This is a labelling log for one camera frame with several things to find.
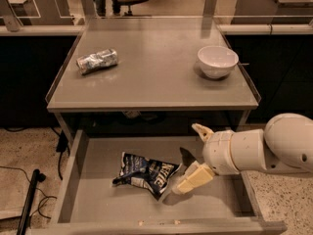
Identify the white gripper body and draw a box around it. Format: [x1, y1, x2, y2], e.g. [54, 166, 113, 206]
[202, 130, 240, 175]

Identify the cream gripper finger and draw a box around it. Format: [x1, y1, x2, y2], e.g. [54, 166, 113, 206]
[192, 123, 214, 142]
[172, 161, 215, 195]

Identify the blue chip bag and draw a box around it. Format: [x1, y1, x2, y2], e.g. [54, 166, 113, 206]
[112, 152, 181, 200]

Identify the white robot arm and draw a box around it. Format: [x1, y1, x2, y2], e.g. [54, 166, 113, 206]
[172, 114, 313, 195]

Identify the grey counter cabinet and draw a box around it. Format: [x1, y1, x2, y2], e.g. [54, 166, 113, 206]
[47, 17, 258, 138]

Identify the grey open drawer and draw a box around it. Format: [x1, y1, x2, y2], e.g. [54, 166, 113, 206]
[26, 130, 287, 235]

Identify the white ceramic bowl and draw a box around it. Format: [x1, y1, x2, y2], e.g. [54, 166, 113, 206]
[198, 46, 239, 79]

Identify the crushed silver can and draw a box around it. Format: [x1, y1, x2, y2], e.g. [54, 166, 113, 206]
[76, 49, 118, 75]

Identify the grey background desk right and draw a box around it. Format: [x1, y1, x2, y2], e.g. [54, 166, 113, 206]
[232, 0, 313, 24]

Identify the grey background desk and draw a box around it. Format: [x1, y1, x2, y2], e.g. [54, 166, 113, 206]
[8, 0, 73, 25]
[232, 0, 313, 24]

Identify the black pole on floor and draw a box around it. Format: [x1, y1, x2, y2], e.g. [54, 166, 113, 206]
[16, 169, 46, 235]

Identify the grey background desk left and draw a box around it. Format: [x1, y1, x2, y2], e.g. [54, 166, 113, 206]
[8, 0, 73, 25]

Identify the black floor cable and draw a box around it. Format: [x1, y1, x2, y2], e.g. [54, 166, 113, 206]
[0, 165, 58, 220]

